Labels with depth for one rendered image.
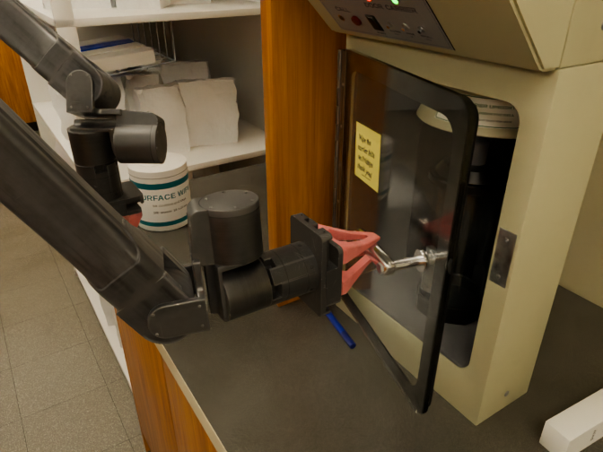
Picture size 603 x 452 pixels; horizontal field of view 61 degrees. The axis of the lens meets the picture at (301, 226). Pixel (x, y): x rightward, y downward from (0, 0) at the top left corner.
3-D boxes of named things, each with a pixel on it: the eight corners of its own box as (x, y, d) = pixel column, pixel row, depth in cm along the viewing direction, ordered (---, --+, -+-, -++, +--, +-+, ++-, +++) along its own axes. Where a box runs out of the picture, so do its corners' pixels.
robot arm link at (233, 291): (201, 308, 54) (222, 335, 50) (193, 251, 51) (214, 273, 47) (259, 290, 57) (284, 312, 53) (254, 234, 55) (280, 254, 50)
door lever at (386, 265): (388, 237, 65) (389, 218, 63) (426, 275, 57) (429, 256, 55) (349, 243, 63) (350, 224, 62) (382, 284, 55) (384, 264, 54)
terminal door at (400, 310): (337, 285, 89) (347, 47, 70) (426, 420, 63) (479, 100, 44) (333, 286, 89) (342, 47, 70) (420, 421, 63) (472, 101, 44)
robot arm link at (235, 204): (149, 296, 55) (151, 342, 47) (130, 196, 50) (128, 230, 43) (257, 276, 58) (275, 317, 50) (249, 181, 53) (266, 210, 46)
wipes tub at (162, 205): (181, 203, 130) (174, 146, 123) (201, 222, 120) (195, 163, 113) (130, 215, 124) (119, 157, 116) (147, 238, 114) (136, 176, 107)
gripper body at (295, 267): (337, 233, 52) (274, 252, 49) (335, 313, 57) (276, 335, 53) (304, 209, 57) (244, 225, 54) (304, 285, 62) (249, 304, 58)
